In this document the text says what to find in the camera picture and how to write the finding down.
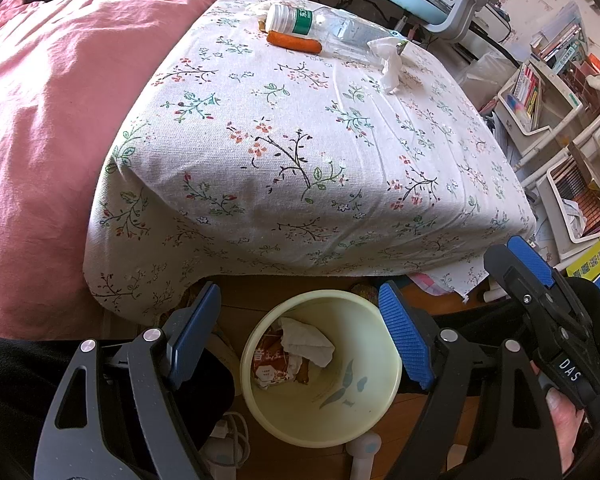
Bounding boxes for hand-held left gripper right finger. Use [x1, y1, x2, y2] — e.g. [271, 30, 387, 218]
[378, 280, 563, 480]

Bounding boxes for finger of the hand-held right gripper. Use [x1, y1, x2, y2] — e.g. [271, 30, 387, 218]
[507, 235, 588, 311]
[484, 246, 571, 346]

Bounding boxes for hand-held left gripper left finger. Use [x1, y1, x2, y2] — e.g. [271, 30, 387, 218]
[34, 281, 222, 480]

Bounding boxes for red snack wrapper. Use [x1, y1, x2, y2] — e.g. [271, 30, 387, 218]
[251, 330, 301, 392]

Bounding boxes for pale yellow plastic bin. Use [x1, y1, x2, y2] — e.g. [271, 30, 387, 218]
[240, 290, 403, 448]

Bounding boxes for white tissue paper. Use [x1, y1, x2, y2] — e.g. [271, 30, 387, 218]
[367, 37, 406, 96]

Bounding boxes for clear plastic bottle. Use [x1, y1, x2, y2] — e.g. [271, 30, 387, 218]
[265, 2, 403, 67]

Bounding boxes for smooth carrot piece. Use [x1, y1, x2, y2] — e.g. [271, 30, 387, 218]
[266, 30, 323, 54]

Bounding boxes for person's right hand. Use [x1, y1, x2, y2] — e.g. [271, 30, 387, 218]
[530, 360, 591, 476]

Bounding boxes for cream slipper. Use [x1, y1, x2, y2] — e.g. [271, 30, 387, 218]
[212, 327, 242, 366]

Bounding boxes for yellow patterned cloth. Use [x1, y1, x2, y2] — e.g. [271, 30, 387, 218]
[351, 282, 381, 306]

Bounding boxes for yellow and blue book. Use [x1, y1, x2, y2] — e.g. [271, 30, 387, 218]
[566, 230, 600, 296]

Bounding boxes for row of brown books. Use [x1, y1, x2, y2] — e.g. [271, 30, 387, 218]
[555, 155, 600, 238]

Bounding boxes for white handheld fan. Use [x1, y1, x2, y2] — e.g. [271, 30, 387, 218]
[345, 432, 383, 480]

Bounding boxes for stack of loose papers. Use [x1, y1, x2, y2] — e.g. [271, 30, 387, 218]
[480, 105, 526, 161]

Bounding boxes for white tiered book rack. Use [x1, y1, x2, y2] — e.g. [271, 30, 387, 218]
[497, 60, 600, 261]

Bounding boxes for books in rack tray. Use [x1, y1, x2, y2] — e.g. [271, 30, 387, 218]
[512, 67, 543, 128]

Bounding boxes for floral tablecloth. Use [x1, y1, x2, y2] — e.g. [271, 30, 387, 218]
[82, 0, 538, 311]

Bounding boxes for brown drawer organizer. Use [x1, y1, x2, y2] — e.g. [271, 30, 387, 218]
[565, 55, 600, 106]

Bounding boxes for white plastic bag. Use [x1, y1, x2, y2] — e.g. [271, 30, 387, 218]
[455, 50, 506, 91]

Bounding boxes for row of upright books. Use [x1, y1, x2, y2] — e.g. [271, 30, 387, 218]
[532, 15, 588, 66]

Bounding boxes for pink blanket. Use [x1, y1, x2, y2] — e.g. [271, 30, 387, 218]
[0, 0, 266, 341]

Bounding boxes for white printer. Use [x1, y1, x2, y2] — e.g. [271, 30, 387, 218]
[472, 2, 512, 43]

